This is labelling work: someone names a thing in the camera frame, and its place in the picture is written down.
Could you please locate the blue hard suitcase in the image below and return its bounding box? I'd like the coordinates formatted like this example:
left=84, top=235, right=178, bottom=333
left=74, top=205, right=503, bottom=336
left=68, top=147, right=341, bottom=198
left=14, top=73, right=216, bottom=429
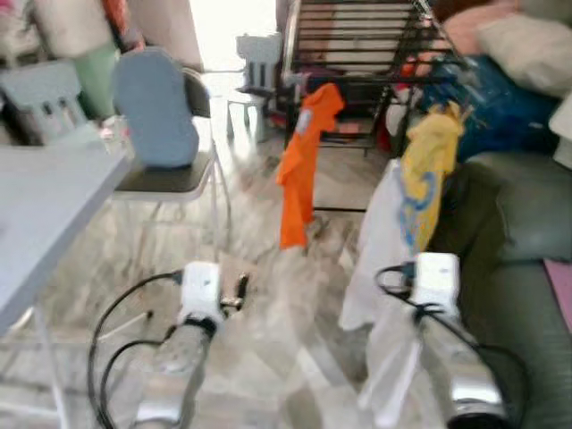
left=420, top=55, right=559, bottom=162

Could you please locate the orange t-shirt with round badge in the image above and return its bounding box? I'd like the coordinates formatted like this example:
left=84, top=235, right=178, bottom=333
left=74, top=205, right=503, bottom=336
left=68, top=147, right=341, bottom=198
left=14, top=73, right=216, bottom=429
left=275, top=83, right=346, bottom=249

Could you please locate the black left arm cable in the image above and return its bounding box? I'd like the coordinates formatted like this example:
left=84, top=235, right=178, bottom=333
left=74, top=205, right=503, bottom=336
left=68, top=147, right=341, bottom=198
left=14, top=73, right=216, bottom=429
left=88, top=273, right=185, bottom=429

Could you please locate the large grey folding table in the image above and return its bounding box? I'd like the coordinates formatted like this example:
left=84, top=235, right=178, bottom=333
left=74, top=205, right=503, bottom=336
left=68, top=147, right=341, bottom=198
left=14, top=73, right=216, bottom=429
left=0, top=143, right=135, bottom=336

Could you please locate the blue chair cushion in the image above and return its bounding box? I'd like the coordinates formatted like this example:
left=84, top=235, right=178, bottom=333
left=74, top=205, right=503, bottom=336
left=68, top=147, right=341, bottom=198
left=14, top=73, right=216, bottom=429
left=113, top=46, right=199, bottom=169

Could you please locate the black metal drying rack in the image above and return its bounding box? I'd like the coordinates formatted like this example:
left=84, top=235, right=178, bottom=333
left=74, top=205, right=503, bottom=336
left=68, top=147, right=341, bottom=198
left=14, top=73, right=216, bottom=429
left=282, top=0, right=475, bottom=153

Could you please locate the pale grey child chair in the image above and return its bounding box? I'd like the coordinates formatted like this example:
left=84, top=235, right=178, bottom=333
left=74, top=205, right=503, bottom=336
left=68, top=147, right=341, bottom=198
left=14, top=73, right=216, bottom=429
left=0, top=61, right=99, bottom=148
left=228, top=34, right=282, bottom=139

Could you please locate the pale green hanging garment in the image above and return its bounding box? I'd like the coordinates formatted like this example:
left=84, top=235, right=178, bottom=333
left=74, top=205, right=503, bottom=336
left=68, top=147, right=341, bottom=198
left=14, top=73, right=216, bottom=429
left=71, top=40, right=122, bottom=122

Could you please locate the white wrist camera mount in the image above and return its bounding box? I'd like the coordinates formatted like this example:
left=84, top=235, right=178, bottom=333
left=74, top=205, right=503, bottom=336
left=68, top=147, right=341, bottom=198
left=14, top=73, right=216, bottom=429
left=179, top=261, right=224, bottom=324
left=411, top=253, right=461, bottom=314

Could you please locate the yellow t-shirt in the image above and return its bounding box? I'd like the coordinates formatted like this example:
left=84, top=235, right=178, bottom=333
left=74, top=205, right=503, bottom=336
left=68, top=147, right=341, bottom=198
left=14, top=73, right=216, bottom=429
left=398, top=101, right=466, bottom=256

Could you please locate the beige pillow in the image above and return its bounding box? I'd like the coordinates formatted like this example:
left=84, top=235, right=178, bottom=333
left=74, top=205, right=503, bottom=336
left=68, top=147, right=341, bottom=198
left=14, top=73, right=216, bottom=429
left=474, top=16, right=572, bottom=97

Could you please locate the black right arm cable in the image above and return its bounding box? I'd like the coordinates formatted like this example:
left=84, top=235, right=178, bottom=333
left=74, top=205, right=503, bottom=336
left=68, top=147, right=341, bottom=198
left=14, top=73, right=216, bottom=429
left=375, top=262, right=530, bottom=429

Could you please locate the dark seat folding chair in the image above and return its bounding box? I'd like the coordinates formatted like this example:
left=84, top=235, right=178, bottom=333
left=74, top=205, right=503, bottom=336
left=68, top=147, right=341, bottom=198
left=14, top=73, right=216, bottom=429
left=112, top=67, right=233, bottom=260

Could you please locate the pink mat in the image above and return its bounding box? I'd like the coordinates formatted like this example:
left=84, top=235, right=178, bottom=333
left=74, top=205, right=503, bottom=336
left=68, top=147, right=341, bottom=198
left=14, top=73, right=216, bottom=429
left=543, top=259, right=572, bottom=327

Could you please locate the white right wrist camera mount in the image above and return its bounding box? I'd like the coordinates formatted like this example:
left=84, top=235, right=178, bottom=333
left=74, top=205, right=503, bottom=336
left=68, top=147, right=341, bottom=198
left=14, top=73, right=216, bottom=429
left=411, top=253, right=461, bottom=314

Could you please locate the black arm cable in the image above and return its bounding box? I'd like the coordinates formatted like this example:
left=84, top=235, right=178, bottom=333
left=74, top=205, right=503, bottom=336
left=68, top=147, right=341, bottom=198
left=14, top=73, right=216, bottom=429
left=375, top=262, right=530, bottom=429
left=88, top=273, right=185, bottom=429

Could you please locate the grey-green leather sofa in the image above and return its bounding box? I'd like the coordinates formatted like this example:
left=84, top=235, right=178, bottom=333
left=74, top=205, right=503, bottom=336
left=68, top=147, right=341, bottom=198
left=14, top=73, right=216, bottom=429
left=429, top=150, right=572, bottom=429

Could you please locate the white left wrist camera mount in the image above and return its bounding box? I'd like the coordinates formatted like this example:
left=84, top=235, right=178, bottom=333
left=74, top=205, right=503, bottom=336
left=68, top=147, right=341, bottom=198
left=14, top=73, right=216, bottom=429
left=179, top=261, right=224, bottom=324

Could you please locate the pink pillow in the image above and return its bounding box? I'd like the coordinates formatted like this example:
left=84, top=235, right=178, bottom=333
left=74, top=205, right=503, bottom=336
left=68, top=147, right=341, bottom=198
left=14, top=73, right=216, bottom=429
left=442, top=4, right=519, bottom=55

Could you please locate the white shirt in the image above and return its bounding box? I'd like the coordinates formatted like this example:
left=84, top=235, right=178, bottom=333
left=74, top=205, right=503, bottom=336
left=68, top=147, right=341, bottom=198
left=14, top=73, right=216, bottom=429
left=340, top=161, right=425, bottom=429

